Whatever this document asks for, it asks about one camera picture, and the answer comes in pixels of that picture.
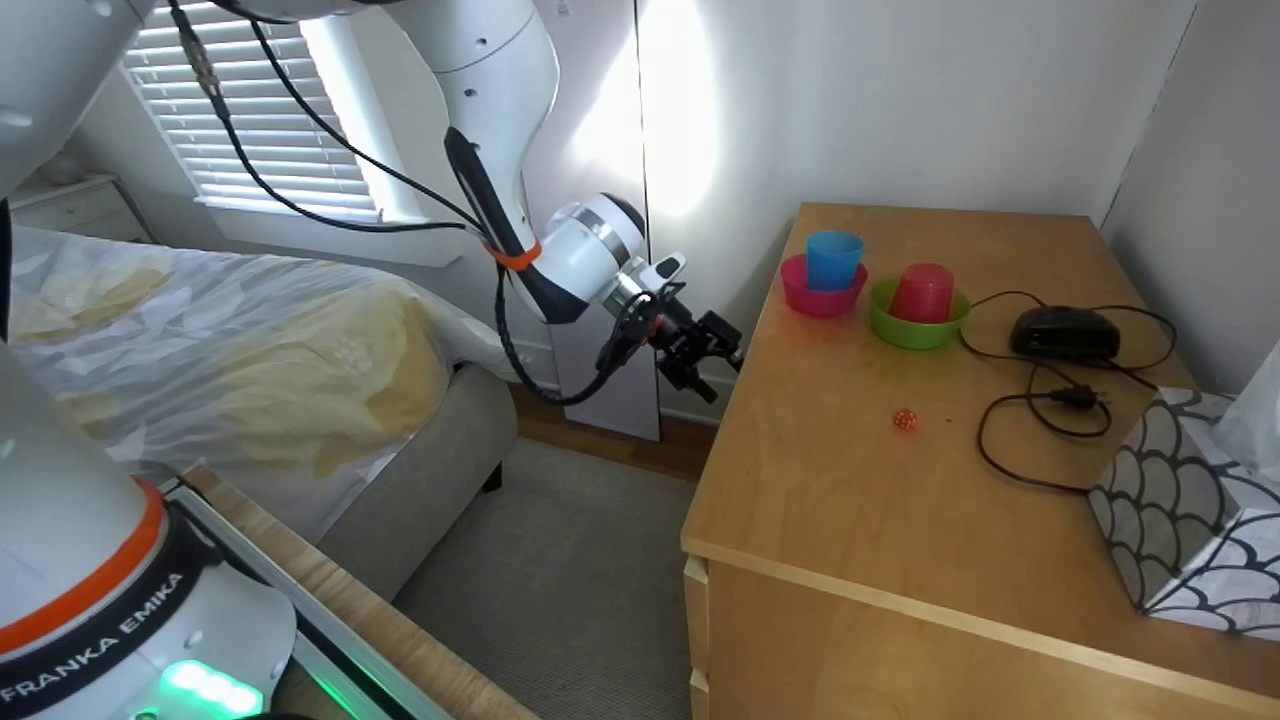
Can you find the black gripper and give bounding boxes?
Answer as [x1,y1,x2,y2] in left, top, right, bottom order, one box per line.
[637,287,749,405]

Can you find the wooden drawer with clothes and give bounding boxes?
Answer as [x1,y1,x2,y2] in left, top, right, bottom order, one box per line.
[681,551,715,680]

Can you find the pink plastic bowl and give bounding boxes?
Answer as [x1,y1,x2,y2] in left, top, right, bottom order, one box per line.
[777,251,871,323]

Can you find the blue plastic cup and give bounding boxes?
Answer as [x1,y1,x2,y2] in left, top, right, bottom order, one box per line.
[801,229,867,298]

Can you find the green plastic bowl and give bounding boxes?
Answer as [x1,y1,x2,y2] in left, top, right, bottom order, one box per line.
[864,275,976,355]

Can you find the red plastic cup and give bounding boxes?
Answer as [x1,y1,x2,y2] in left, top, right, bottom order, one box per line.
[886,262,960,328]

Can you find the light wooden dresser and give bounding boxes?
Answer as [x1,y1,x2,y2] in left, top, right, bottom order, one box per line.
[674,200,1280,720]

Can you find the black electronic device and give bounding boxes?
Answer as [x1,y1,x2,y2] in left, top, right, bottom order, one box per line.
[1009,304,1123,367]

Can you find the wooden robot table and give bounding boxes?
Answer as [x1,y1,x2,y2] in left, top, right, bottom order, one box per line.
[169,456,538,720]

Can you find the scale patterned tissue box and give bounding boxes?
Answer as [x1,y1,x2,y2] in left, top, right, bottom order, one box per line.
[1084,383,1280,645]

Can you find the white window blinds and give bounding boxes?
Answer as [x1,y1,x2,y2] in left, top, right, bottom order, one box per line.
[117,0,385,226]

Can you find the white nightstand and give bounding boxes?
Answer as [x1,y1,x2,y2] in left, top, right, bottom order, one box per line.
[5,174,152,251]

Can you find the orange cable tie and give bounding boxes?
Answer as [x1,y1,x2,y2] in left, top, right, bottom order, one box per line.
[482,240,548,280]

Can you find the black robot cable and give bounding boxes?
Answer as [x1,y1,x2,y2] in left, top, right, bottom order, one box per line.
[162,0,645,411]

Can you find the thin black device cable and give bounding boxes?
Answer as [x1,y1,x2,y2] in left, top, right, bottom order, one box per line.
[954,287,1185,496]

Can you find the grey bed frame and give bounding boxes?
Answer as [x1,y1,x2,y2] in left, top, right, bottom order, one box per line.
[317,355,522,604]

